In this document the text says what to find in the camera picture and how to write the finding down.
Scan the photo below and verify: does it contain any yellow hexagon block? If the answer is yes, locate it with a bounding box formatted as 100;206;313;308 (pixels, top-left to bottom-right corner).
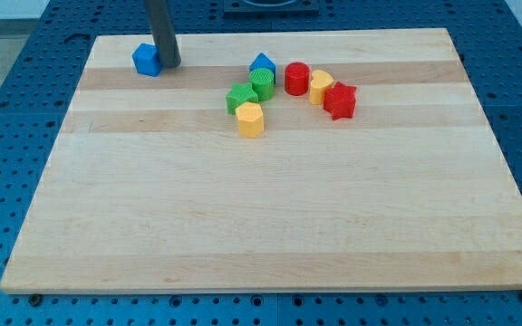
236;102;265;139

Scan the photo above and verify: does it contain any red cylinder block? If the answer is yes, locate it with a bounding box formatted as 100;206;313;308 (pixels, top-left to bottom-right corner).
285;62;310;96

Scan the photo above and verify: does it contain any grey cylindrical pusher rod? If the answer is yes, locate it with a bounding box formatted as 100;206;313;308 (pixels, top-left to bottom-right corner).
143;0;181;69

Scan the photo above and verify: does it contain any blue pentagon block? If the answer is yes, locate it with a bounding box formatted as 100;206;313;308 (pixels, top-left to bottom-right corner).
249;53;276;82

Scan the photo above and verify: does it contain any blue cube block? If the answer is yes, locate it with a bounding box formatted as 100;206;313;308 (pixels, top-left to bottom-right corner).
132;43;162;77

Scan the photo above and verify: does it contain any green cylinder block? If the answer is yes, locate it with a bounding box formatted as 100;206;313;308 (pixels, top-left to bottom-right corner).
249;68;275;101

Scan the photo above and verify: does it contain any green star block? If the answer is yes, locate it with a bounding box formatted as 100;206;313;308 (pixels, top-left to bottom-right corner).
226;82;258;115

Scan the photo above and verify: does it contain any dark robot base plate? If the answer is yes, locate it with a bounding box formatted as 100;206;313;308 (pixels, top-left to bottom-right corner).
222;0;321;16

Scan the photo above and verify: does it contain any red star block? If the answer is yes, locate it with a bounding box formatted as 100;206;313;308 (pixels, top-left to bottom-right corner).
323;81;358;120

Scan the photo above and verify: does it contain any yellow heart block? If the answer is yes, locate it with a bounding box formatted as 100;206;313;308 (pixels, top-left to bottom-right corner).
309;70;334;105

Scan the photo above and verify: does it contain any wooden board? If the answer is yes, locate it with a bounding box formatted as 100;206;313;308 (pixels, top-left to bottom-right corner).
0;28;522;294

